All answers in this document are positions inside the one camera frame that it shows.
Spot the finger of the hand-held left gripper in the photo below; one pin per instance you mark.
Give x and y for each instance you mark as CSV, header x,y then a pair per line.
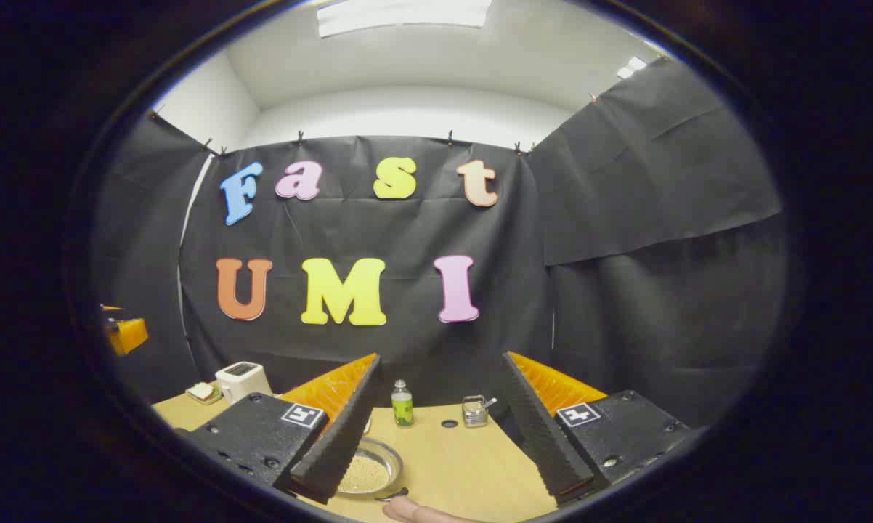
x,y
128,334

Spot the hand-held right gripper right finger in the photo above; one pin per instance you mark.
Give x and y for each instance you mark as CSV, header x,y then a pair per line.
x,y
542,436

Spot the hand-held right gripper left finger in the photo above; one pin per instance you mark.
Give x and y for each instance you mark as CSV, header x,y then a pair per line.
x,y
342,436

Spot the stainless steel pot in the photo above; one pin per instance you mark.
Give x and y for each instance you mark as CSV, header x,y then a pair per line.
x,y
367,472

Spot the green label drink bottle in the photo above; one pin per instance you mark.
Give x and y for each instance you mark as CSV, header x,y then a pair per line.
x,y
402,407

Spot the small white plate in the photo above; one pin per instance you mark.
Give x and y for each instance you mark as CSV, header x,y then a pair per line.
x,y
215,399

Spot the white toaster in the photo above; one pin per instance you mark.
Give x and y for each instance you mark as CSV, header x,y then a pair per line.
x,y
242,379

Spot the small ceiling light panel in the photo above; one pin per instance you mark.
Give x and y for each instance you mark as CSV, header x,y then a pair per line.
x,y
631,67

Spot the large ceiling light panel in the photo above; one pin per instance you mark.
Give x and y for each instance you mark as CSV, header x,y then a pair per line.
x,y
404,14

